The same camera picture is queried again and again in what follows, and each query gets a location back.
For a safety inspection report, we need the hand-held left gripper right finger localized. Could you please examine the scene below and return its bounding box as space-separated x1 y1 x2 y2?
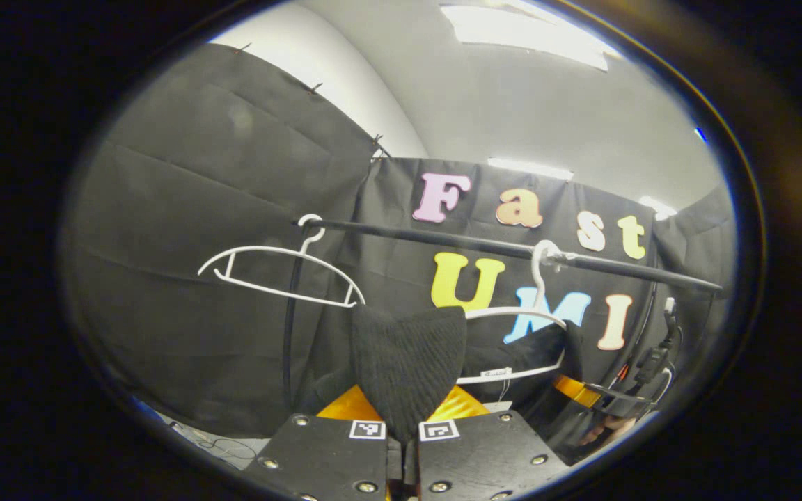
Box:
404 386 572 501

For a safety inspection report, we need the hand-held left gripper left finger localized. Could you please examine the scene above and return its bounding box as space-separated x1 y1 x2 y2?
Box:
241 385 402 501

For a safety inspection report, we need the black knit garment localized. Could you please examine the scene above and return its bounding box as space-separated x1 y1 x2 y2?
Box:
297 306 586 446

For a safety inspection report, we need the white clothes hanger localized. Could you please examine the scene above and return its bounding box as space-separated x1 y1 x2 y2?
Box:
198 214 367 309
455 240 569 385

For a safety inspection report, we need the black clothes rack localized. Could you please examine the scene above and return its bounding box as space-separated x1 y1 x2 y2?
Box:
281 217 723 411

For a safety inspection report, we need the ceiling light panel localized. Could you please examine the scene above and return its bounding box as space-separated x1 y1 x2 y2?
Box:
441 6 611 72
641 196 678 221

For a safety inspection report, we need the black backdrop cloth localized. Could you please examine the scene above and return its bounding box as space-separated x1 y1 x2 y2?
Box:
60 43 736 439

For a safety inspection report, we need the black floor cable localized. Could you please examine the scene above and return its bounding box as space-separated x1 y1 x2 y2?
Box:
164 417 264 461

